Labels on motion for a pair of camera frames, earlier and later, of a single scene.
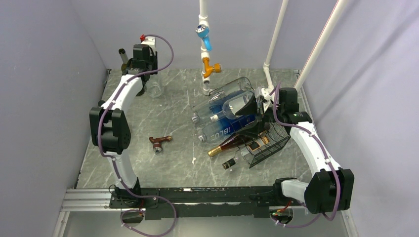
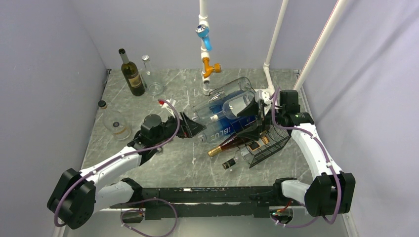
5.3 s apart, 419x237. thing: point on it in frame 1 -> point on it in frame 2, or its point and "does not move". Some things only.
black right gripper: (251, 109) does not move
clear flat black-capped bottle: (242, 153) does not move
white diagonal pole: (320, 43) does not move
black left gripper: (154, 57) -> (189, 128)
